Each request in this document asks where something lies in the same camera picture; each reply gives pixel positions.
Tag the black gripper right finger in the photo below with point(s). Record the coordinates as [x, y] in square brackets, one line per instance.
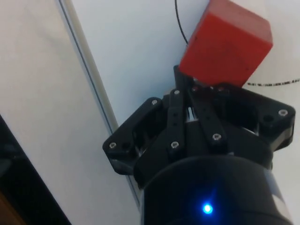
[246, 105]

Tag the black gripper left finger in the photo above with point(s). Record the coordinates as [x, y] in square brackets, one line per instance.
[174, 117]

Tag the red cube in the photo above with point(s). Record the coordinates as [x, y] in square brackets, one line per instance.
[225, 44]

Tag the flat whiteboard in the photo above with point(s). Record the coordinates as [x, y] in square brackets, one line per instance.
[129, 47]

